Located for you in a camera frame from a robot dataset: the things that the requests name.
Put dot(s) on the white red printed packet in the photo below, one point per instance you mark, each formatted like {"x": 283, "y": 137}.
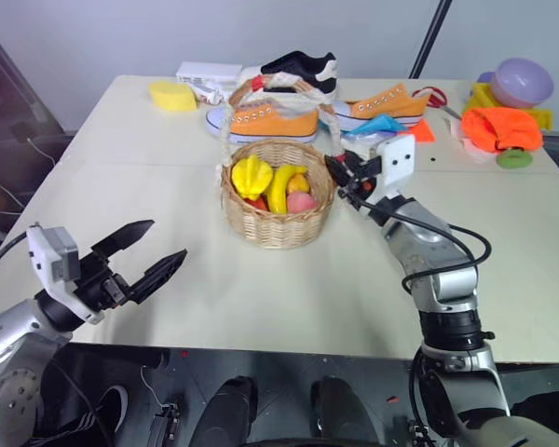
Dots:
{"x": 212, "y": 93}

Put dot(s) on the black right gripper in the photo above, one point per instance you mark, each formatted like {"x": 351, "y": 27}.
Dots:
{"x": 367, "y": 172}

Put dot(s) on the black and white sneaker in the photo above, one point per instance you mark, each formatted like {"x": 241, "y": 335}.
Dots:
{"x": 307, "y": 70}

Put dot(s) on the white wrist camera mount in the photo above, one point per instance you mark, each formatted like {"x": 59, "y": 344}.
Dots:
{"x": 397, "y": 160}
{"x": 46, "y": 253}

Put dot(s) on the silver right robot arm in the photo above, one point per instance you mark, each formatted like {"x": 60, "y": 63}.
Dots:
{"x": 447, "y": 288}

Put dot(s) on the dark rounded robot foot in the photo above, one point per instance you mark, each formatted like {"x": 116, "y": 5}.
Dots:
{"x": 337, "y": 410}
{"x": 230, "y": 410}

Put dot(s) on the red fruit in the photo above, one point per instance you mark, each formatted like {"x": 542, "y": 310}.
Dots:
{"x": 257, "y": 203}

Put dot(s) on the black tripod pole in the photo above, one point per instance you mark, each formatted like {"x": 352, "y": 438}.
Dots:
{"x": 426, "y": 42}

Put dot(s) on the orange yellow mango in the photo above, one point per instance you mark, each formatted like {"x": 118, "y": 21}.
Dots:
{"x": 299, "y": 184}

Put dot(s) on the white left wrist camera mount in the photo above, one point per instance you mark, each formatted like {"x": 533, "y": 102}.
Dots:
{"x": 46, "y": 253}

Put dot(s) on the yellow sponge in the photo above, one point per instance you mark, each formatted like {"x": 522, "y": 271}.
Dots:
{"x": 172, "y": 95}

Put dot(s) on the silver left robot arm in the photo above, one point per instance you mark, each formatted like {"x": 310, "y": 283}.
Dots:
{"x": 9, "y": 335}

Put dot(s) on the pink paper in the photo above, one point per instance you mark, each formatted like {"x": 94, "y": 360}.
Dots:
{"x": 468, "y": 144}

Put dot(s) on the yellow starfruit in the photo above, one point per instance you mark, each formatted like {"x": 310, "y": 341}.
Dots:
{"x": 251, "y": 177}

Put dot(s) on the orange cloth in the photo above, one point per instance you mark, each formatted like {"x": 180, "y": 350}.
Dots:
{"x": 498, "y": 128}

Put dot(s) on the white cardboard box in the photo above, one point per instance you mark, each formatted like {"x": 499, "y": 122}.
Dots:
{"x": 209, "y": 72}

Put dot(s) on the purple plastic bowl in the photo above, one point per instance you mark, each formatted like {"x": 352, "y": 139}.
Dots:
{"x": 522, "y": 81}

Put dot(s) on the orange canvas sneaker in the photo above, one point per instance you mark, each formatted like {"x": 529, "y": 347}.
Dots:
{"x": 386, "y": 107}
{"x": 270, "y": 123}

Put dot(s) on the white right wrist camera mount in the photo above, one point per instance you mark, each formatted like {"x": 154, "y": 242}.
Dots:
{"x": 397, "y": 160}

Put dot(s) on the blue cloth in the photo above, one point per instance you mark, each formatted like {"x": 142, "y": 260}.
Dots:
{"x": 377, "y": 125}

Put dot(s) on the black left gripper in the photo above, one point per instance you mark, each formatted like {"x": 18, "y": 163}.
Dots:
{"x": 100, "y": 284}

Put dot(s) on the yellow banana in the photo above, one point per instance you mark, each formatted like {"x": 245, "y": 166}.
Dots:
{"x": 277, "y": 191}

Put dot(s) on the orange paper sheet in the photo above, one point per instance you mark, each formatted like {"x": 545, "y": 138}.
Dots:
{"x": 421, "y": 131}

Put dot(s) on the pink peach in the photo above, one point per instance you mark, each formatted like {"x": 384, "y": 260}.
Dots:
{"x": 300, "y": 202}

